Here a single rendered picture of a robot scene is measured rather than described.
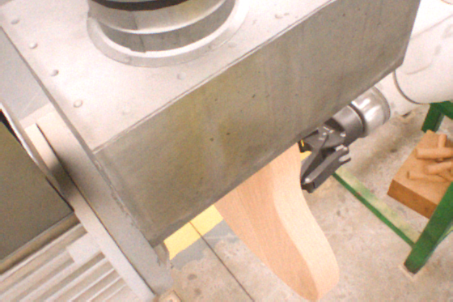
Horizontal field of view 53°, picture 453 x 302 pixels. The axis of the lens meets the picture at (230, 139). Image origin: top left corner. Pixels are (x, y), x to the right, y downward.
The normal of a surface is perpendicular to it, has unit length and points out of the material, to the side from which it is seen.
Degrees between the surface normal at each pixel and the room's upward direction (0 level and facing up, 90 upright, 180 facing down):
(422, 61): 80
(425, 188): 0
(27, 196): 90
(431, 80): 89
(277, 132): 90
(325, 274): 70
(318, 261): 58
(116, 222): 42
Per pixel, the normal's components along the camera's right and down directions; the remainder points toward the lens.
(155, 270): 0.57, 0.45
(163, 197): 0.61, 0.61
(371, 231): -0.10, -0.58
